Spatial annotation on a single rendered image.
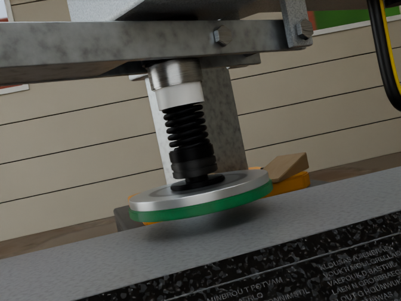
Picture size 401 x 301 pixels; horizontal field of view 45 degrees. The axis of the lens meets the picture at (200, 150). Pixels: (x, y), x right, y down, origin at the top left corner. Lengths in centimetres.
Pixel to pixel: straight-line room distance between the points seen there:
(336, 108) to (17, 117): 441
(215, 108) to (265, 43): 70
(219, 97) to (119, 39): 88
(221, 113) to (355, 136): 590
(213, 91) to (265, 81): 544
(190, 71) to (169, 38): 6
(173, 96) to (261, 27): 19
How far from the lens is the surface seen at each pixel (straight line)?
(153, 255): 61
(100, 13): 70
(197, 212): 63
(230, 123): 149
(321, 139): 710
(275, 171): 138
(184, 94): 69
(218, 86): 148
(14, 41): 57
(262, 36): 78
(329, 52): 725
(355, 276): 55
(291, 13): 80
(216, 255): 55
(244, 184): 65
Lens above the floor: 97
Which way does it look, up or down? 3 degrees down
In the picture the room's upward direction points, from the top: 12 degrees counter-clockwise
